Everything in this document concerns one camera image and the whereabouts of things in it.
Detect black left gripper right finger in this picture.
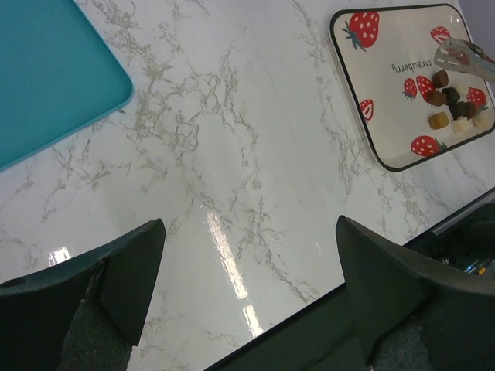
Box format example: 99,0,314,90
336,216,494,370

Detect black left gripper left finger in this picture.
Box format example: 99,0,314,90
1,219,166,370

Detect brown square chocolate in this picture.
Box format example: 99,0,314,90
425,90,447,107

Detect dark brown chocolate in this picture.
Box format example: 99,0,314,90
432,70,449,89
449,101,478,120

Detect teal box lid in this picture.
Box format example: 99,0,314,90
1,1,133,168

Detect metal tongs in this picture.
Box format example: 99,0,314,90
433,38,495,83

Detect cream square chocolate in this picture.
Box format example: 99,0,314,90
450,117,471,135

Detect tan round chocolate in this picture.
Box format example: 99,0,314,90
428,111,450,130

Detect strawberry print tray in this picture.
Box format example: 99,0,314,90
329,4,494,172

